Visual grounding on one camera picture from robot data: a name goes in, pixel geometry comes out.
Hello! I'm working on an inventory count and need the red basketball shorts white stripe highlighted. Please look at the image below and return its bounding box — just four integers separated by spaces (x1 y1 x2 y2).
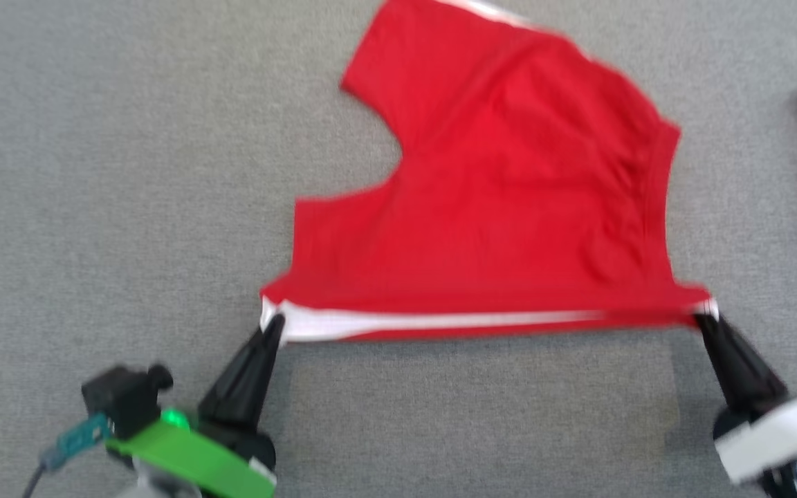
260 0 720 344

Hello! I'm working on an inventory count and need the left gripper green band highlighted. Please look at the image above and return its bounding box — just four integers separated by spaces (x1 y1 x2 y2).
107 318 286 498

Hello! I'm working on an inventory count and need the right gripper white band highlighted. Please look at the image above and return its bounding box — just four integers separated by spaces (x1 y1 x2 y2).
695 315 797 498

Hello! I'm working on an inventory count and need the teal plug with grey cable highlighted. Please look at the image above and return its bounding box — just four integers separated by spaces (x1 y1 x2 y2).
21 414 112 498

